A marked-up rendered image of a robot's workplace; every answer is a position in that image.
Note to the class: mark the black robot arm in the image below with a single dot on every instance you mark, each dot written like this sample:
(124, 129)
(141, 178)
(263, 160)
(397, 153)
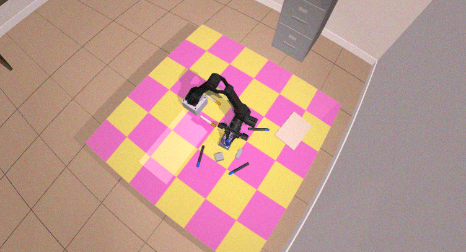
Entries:
(241, 110)

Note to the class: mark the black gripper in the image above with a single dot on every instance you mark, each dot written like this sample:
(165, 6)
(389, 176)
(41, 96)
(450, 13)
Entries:
(234, 128)

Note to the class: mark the pale pink flat rectangle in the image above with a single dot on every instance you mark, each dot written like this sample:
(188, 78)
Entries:
(293, 130)

